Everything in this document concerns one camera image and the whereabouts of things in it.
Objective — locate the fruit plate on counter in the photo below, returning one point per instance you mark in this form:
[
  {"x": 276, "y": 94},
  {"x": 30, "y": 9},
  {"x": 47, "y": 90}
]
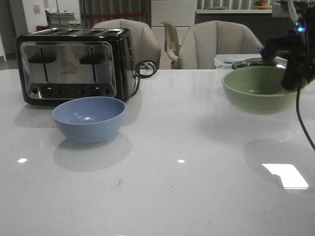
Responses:
[{"x": 262, "y": 5}]

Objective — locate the cream office chair background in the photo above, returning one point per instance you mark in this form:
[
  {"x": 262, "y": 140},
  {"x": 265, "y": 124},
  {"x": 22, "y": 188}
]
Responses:
[{"x": 171, "y": 43}]

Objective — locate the black and silver toaster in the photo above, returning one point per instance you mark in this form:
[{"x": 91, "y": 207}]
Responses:
[{"x": 58, "y": 65}]

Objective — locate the metal cart background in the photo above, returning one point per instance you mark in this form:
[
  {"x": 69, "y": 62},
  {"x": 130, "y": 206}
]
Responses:
[{"x": 60, "y": 19}]

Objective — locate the glass pot lid blue knob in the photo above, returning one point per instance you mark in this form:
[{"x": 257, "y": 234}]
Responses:
[{"x": 273, "y": 61}]

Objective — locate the red barrier tape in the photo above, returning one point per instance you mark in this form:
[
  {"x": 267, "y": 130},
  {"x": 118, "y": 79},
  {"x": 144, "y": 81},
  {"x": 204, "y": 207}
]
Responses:
[{"x": 124, "y": 15}]

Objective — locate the green bowl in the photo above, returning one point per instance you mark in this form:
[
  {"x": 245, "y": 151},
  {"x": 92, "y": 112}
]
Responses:
[{"x": 258, "y": 90}]

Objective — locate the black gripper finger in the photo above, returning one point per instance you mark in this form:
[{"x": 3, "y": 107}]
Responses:
[{"x": 295, "y": 72}]

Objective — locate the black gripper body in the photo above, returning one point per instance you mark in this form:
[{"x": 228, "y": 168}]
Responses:
[{"x": 300, "y": 41}]

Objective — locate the white cabinet background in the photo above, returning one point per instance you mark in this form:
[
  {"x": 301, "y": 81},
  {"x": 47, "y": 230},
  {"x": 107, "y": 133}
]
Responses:
[{"x": 180, "y": 12}]

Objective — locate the clear plastic container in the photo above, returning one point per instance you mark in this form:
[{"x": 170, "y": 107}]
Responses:
[{"x": 225, "y": 61}]

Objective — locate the beige chair right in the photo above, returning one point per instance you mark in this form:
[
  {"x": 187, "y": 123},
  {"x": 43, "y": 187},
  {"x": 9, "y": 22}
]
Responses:
[{"x": 203, "y": 41}]

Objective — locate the beige chair left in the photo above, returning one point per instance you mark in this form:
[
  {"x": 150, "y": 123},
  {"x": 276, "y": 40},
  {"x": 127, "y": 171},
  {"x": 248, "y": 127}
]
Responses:
[{"x": 144, "y": 44}]

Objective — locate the blue bowl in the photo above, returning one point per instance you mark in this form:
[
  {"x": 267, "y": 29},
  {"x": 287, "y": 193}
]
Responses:
[{"x": 90, "y": 119}]

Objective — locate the beige chair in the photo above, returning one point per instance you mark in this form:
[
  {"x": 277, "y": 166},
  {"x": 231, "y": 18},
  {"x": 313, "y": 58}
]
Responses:
[
  {"x": 203, "y": 41},
  {"x": 144, "y": 44}
]

